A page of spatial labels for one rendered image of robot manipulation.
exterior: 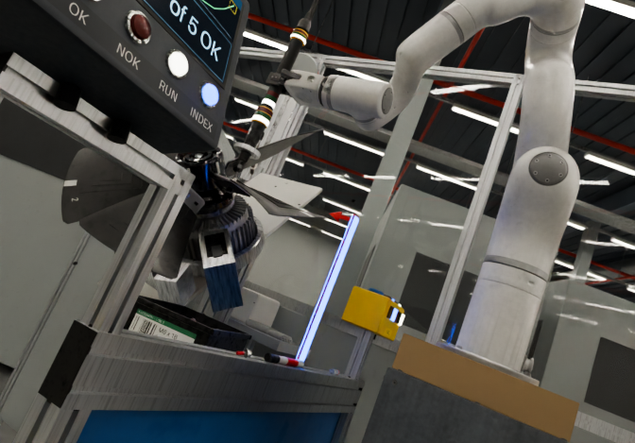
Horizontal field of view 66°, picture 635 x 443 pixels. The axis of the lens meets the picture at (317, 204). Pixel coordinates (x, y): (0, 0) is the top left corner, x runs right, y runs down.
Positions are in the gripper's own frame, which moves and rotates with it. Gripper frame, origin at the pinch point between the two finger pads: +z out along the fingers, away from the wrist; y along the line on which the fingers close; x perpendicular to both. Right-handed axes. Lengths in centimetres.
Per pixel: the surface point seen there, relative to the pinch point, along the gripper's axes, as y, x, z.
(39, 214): 103, -61, 215
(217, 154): -4.1, -24.3, 4.3
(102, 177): -11, -40, 30
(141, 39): -70, -37, -44
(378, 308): 21, -44, -40
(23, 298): 110, -109, 199
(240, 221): 9.0, -36.4, -0.9
